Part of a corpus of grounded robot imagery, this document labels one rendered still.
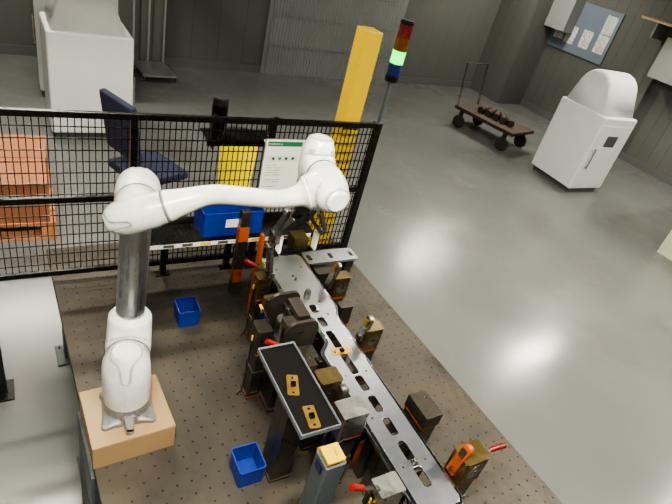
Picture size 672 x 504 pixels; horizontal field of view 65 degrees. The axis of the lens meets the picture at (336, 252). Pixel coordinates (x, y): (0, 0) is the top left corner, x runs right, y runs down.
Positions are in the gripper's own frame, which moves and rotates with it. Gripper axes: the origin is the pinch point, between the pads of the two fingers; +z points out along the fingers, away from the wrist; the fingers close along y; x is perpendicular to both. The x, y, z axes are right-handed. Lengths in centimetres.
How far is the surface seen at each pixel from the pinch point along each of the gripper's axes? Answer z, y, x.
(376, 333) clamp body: 43, 43, -8
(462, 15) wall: 15, 647, 674
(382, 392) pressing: 46, 30, -35
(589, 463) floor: 146, 207, -57
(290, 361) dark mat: 30.1, -6.5, -23.9
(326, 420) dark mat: 30, -5, -49
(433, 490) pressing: 46, 25, -74
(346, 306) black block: 47, 41, 14
